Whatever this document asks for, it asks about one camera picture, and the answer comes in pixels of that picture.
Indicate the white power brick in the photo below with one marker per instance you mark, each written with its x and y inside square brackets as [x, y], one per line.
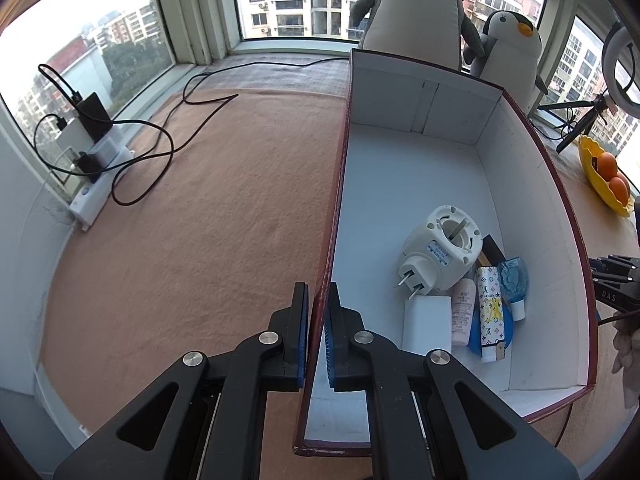
[107, 145]

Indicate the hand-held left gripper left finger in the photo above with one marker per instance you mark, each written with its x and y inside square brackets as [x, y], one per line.
[301, 355]

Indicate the white power strip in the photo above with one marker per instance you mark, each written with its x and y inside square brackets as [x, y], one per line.
[92, 200]

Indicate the dark red cardboard box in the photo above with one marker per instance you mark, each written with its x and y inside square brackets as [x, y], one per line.
[410, 170]

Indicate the yellow fruit bowl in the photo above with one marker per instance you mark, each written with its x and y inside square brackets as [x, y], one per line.
[592, 170]

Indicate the person's right hand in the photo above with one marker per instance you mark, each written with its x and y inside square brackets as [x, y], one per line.
[627, 345]

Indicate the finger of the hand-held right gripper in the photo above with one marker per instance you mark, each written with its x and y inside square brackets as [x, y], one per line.
[607, 277]
[615, 262]

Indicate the blue round lid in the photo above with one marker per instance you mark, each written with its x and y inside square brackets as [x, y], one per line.
[507, 330]

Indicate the white foam block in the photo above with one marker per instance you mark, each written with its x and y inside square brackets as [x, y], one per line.
[427, 322]

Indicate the black tripod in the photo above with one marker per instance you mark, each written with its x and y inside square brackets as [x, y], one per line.
[582, 127]

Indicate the white plug-in adapter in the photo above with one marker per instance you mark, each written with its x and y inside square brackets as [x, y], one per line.
[445, 250]

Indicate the white charger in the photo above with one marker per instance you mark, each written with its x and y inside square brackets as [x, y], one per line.
[72, 135]

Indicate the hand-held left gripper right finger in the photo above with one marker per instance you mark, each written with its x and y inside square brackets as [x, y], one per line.
[328, 355]

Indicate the small penguin plush toy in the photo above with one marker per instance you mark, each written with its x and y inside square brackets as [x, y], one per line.
[510, 65]

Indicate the dark rectangular case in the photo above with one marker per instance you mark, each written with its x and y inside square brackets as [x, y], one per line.
[492, 252]

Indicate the black plug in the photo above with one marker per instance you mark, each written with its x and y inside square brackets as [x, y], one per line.
[87, 165]

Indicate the white window frame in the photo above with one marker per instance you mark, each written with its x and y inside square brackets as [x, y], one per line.
[200, 10]

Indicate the patterned lighter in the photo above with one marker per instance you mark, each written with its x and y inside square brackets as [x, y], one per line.
[489, 315]

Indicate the pink bottle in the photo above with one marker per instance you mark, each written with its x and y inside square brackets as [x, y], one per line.
[462, 315]

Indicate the small blue bottle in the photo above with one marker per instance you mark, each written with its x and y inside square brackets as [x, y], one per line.
[514, 280]

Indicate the large penguin plush toy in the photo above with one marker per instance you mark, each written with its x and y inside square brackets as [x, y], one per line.
[420, 15]

